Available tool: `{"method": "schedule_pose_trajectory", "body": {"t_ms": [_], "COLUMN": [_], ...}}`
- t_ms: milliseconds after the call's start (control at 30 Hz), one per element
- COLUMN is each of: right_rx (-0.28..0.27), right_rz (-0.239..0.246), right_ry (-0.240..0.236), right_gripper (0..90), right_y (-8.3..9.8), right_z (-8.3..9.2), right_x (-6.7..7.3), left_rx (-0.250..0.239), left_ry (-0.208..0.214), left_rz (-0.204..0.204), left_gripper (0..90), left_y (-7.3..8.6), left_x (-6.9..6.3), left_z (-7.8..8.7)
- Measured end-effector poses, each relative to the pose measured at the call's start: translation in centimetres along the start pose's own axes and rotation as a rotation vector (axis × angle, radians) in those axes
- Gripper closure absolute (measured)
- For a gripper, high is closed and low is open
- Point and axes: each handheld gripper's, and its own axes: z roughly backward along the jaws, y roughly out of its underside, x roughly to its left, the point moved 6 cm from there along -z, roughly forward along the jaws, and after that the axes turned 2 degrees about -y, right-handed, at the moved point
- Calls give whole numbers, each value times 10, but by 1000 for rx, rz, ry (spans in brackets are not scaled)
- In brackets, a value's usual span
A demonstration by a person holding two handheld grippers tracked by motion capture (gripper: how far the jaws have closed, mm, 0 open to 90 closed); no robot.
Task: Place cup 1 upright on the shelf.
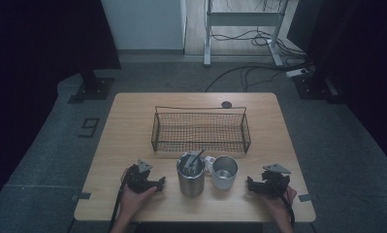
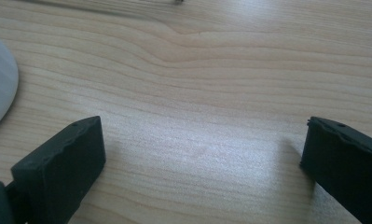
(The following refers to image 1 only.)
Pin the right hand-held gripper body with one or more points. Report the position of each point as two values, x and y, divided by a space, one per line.
275 183

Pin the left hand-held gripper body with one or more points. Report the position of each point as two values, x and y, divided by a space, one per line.
137 179

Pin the white mug with steel interior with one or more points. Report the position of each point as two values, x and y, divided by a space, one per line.
224 181

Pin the stainless steel tumbler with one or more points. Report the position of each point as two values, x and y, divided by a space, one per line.
190 186

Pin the clear plastic tumbler lid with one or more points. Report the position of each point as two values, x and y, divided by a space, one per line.
190 160

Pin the bent metal straw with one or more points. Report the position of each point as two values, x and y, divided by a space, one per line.
197 158

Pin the person's right hand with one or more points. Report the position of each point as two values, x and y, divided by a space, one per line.
278 204

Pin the person's left hand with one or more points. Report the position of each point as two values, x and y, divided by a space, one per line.
133 202

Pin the grey floor tape piece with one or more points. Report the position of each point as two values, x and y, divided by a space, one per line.
81 196
305 197

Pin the round dark table grommet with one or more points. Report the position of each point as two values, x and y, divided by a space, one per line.
226 104

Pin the black stand base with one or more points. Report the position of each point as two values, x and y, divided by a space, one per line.
314 87
94 85

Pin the white power strip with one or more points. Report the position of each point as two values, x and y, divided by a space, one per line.
296 72

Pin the black curtain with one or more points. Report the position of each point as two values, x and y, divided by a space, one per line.
36 64
359 58

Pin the white metal desk frame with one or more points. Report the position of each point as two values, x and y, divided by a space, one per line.
242 18

